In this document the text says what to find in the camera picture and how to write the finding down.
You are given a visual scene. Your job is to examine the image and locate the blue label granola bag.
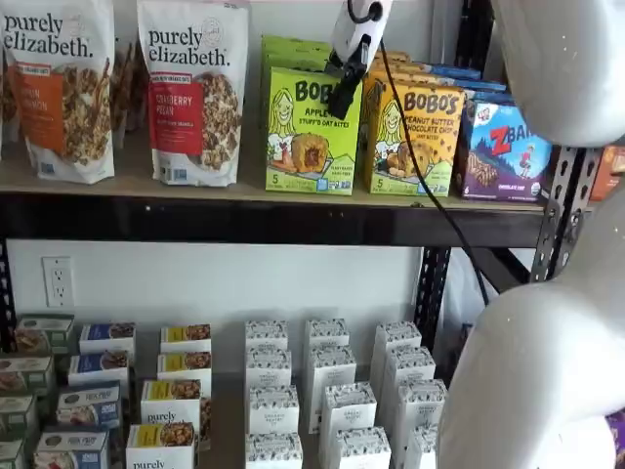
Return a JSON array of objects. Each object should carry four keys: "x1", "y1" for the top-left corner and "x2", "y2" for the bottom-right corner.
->
[{"x1": 0, "y1": 48, "x2": 23, "y2": 162}]

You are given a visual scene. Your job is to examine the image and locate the blue purple Zbar box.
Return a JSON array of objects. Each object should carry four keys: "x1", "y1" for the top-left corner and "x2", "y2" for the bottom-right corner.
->
[
  {"x1": 456, "y1": 100, "x2": 556, "y2": 202},
  {"x1": 456, "y1": 79, "x2": 509, "y2": 95},
  {"x1": 423, "y1": 62, "x2": 482, "y2": 82},
  {"x1": 466, "y1": 91, "x2": 517, "y2": 107}
]

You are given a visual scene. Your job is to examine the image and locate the white organic pantry box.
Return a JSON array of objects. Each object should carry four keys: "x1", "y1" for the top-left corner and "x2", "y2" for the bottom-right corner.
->
[
  {"x1": 319, "y1": 382, "x2": 378, "y2": 436},
  {"x1": 245, "y1": 347, "x2": 293, "y2": 390},
  {"x1": 383, "y1": 346, "x2": 437, "y2": 392},
  {"x1": 308, "y1": 345, "x2": 357, "y2": 392},
  {"x1": 404, "y1": 424, "x2": 440, "y2": 469},
  {"x1": 393, "y1": 378, "x2": 448, "y2": 431},
  {"x1": 243, "y1": 320, "x2": 289, "y2": 353},
  {"x1": 331, "y1": 426, "x2": 392, "y2": 469},
  {"x1": 374, "y1": 320, "x2": 423, "y2": 358},
  {"x1": 305, "y1": 318, "x2": 351, "y2": 351},
  {"x1": 244, "y1": 432, "x2": 304, "y2": 469},
  {"x1": 248, "y1": 384, "x2": 300, "y2": 436}
]

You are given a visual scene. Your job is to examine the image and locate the white plastic sheet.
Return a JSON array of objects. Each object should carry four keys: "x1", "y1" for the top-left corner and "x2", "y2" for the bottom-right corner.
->
[{"x1": 441, "y1": 247, "x2": 489, "y2": 353}]

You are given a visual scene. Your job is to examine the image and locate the red label granola bag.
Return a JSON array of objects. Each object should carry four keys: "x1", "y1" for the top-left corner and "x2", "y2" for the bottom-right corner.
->
[{"x1": 136, "y1": 0, "x2": 251, "y2": 189}]

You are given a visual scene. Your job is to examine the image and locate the yellow top granola box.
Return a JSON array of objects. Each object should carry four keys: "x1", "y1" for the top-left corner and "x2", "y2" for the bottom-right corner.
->
[
  {"x1": 125, "y1": 422, "x2": 196, "y2": 469},
  {"x1": 156, "y1": 351, "x2": 213, "y2": 387},
  {"x1": 141, "y1": 379, "x2": 214, "y2": 450},
  {"x1": 159, "y1": 324, "x2": 212, "y2": 354}
]

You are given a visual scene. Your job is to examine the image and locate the green top granola box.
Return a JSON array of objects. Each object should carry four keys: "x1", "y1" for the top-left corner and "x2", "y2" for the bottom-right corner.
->
[
  {"x1": 14, "y1": 314, "x2": 75, "y2": 356},
  {"x1": 0, "y1": 394, "x2": 39, "y2": 436},
  {"x1": 0, "y1": 355, "x2": 56, "y2": 397},
  {"x1": 0, "y1": 439, "x2": 28, "y2": 469}
]

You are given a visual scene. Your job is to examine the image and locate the white wall outlet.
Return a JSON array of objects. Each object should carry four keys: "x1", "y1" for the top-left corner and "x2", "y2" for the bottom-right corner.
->
[{"x1": 41, "y1": 256, "x2": 75, "y2": 308}]

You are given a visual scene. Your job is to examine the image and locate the large orange snack box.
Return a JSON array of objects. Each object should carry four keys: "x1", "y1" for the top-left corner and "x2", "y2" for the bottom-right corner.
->
[{"x1": 589, "y1": 145, "x2": 625, "y2": 201}]

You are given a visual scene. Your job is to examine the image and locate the yellow Bobo's peanut butter box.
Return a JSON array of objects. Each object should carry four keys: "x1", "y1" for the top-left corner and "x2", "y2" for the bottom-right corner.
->
[
  {"x1": 375, "y1": 48, "x2": 412, "y2": 69},
  {"x1": 361, "y1": 80, "x2": 465, "y2": 197},
  {"x1": 365, "y1": 66, "x2": 431, "y2": 92}
]

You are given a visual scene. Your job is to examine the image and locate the blue top granola box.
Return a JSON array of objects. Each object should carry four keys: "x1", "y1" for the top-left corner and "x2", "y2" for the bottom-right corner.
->
[
  {"x1": 79, "y1": 321, "x2": 137, "y2": 356},
  {"x1": 67, "y1": 350, "x2": 131, "y2": 387},
  {"x1": 32, "y1": 429, "x2": 111, "y2": 469},
  {"x1": 56, "y1": 383, "x2": 122, "y2": 431}
]

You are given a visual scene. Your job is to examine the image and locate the light wooden shelf board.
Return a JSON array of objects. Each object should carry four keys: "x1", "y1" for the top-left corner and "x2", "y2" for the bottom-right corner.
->
[{"x1": 0, "y1": 131, "x2": 546, "y2": 214}]

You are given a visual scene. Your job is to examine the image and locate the green Bobo's apple pie box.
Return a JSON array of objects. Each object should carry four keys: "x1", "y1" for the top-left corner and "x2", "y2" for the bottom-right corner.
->
[
  {"x1": 265, "y1": 66, "x2": 363, "y2": 192},
  {"x1": 260, "y1": 34, "x2": 333, "y2": 55},
  {"x1": 261, "y1": 47, "x2": 337, "y2": 143}
]

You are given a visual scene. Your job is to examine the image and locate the purely elizabeth granola bag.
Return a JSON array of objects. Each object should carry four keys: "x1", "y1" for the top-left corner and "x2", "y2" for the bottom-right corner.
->
[{"x1": 109, "y1": 38, "x2": 148, "y2": 151}]

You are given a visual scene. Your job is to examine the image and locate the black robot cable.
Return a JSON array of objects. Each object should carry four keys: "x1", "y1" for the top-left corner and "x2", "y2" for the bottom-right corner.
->
[{"x1": 346, "y1": 0, "x2": 492, "y2": 307}]

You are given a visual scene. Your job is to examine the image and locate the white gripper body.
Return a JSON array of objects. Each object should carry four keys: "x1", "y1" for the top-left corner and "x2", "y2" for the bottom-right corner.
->
[{"x1": 331, "y1": 0, "x2": 395, "y2": 64}]

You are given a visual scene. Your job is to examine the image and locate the orange label granola bag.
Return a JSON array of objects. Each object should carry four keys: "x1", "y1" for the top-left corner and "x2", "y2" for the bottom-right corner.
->
[{"x1": 0, "y1": 0, "x2": 117, "y2": 186}]

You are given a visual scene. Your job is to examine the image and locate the black metal shelf rack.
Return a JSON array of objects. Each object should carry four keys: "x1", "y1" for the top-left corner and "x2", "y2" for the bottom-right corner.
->
[{"x1": 0, "y1": 0, "x2": 601, "y2": 356}]

